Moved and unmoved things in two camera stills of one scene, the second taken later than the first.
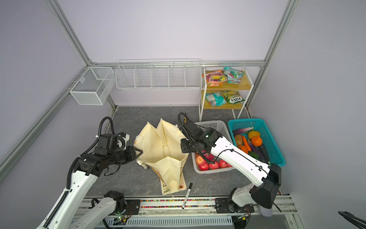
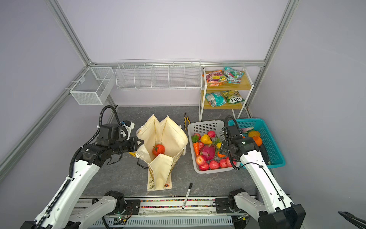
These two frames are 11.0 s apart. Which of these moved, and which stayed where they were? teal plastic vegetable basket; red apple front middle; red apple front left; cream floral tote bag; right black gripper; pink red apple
Moved: cream floral tote bag; right black gripper
Stayed: pink red apple; teal plastic vegetable basket; red apple front middle; red apple front left
